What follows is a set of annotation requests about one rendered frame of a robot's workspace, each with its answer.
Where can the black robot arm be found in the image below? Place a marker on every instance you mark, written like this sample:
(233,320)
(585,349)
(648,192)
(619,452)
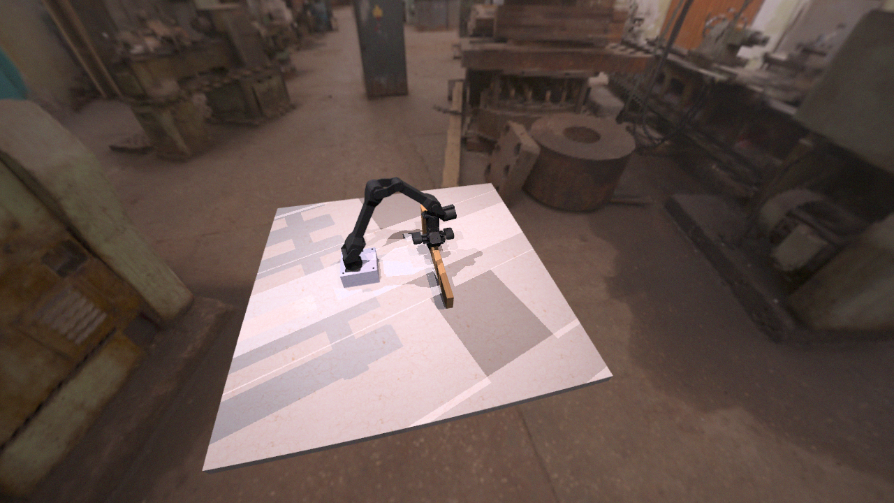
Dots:
(374,193)

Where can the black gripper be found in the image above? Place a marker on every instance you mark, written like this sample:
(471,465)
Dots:
(418,238)

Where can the brown wooden post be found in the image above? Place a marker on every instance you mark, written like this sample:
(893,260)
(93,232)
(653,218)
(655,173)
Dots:
(424,229)

